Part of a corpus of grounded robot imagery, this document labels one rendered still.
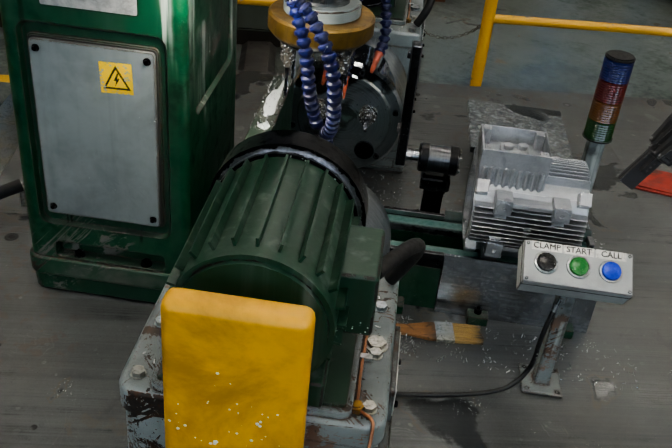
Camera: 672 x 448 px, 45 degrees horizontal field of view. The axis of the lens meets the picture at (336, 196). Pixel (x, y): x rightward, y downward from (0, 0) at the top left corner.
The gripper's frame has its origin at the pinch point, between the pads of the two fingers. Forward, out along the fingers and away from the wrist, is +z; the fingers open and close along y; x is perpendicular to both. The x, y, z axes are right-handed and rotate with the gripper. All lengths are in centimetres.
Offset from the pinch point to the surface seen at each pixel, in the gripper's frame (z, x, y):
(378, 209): 24.4, -35.3, 18.5
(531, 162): 10.7, -14.4, -1.0
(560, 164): 9.5, -8.1, -5.9
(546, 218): 16.2, -6.3, 2.2
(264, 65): 155, -45, -281
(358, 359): 20, -38, 58
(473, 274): 33.7, -8.0, 2.0
